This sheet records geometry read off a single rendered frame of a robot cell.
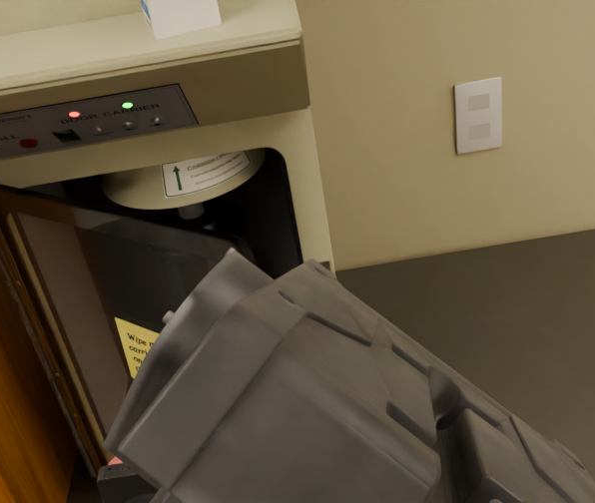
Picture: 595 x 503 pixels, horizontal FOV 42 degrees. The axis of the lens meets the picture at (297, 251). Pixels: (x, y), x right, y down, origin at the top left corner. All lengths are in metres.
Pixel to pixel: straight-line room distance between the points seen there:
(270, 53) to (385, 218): 0.74
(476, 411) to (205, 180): 0.63
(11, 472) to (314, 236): 0.41
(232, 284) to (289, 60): 0.42
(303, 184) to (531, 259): 0.61
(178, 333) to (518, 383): 0.91
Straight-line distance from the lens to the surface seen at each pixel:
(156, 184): 0.77
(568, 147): 1.31
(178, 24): 0.60
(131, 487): 0.62
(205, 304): 0.18
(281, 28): 0.57
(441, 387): 0.17
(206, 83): 0.61
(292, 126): 0.72
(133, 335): 0.72
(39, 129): 0.66
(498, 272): 1.26
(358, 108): 1.19
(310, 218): 0.76
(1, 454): 0.89
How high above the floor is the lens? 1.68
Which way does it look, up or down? 33 degrees down
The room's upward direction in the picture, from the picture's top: 10 degrees counter-clockwise
